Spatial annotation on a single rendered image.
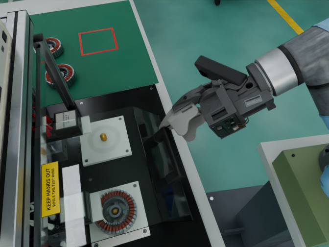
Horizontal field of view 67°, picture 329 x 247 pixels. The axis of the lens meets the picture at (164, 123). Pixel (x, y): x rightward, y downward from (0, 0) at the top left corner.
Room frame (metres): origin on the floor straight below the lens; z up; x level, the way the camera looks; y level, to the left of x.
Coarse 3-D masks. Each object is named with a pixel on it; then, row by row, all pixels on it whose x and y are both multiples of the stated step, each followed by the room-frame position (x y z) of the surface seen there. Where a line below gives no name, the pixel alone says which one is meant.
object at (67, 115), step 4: (60, 112) 0.41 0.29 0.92; (64, 112) 0.41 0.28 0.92; (68, 112) 0.41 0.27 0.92; (72, 112) 0.41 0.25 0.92; (76, 112) 0.41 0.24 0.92; (56, 116) 0.40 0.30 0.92; (60, 116) 0.40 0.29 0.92; (64, 116) 0.40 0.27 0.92; (68, 116) 0.40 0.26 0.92; (72, 116) 0.40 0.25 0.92; (76, 116) 0.40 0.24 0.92; (80, 116) 0.42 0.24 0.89; (52, 120) 0.40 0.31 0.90; (56, 120) 0.38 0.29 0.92; (60, 120) 0.38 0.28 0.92; (64, 120) 0.38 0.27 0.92
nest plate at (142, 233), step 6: (144, 228) 0.13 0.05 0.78; (126, 234) 0.12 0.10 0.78; (132, 234) 0.12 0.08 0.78; (138, 234) 0.12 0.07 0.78; (144, 234) 0.12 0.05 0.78; (102, 240) 0.11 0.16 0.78; (108, 240) 0.11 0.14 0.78; (114, 240) 0.11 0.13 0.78; (120, 240) 0.11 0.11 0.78; (126, 240) 0.11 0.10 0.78; (132, 240) 0.11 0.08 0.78; (96, 246) 0.09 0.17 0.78; (102, 246) 0.09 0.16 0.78; (108, 246) 0.09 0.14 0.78
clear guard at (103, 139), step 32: (32, 128) 0.26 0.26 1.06; (64, 128) 0.26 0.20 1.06; (96, 128) 0.26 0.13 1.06; (128, 128) 0.26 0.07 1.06; (32, 160) 0.20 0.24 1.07; (64, 160) 0.20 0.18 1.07; (96, 160) 0.20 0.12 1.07; (128, 160) 0.20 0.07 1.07; (160, 160) 0.21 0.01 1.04; (32, 192) 0.14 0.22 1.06; (64, 192) 0.14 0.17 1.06; (96, 192) 0.14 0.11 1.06; (128, 192) 0.14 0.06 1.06; (160, 192) 0.14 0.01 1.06; (32, 224) 0.09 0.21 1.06; (64, 224) 0.09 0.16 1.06; (96, 224) 0.09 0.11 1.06; (128, 224) 0.09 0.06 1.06
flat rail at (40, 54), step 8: (40, 48) 0.53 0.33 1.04; (40, 56) 0.50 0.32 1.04; (40, 64) 0.47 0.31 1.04; (40, 72) 0.44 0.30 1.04; (40, 80) 0.41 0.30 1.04; (40, 88) 0.39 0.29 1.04; (40, 96) 0.37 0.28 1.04; (40, 104) 0.34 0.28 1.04; (40, 112) 0.32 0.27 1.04; (40, 120) 0.30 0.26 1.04
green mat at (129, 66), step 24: (48, 24) 1.06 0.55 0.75; (72, 24) 1.06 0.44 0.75; (96, 24) 1.06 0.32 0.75; (120, 24) 1.06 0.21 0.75; (72, 48) 0.88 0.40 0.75; (96, 48) 0.88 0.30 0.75; (120, 48) 0.88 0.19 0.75; (144, 48) 0.88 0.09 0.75; (96, 72) 0.74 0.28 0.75; (120, 72) 0.74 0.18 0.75; (144, 72) 0.74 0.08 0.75; (48, 96) 0.61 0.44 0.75; (72, 96) 0.61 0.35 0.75
